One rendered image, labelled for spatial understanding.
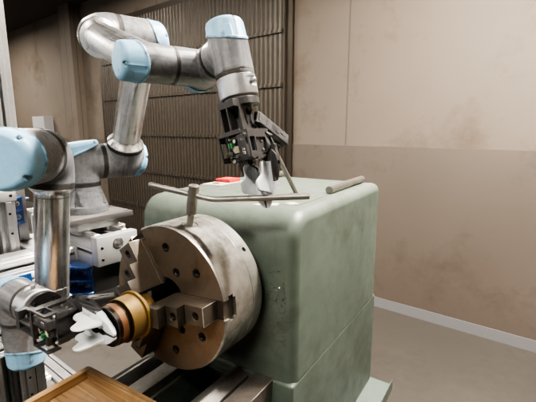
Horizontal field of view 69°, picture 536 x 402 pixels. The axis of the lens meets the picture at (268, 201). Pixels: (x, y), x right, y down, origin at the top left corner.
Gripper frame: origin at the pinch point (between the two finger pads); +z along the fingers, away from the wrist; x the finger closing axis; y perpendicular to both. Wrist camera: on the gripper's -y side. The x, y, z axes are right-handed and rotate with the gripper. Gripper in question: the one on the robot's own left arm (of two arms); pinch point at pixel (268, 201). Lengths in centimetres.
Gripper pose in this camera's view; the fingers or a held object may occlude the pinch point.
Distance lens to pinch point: 77.4
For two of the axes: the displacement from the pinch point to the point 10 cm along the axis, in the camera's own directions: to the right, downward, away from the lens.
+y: -5.3, 1.6, -8.3
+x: 8.2, -1.5, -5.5
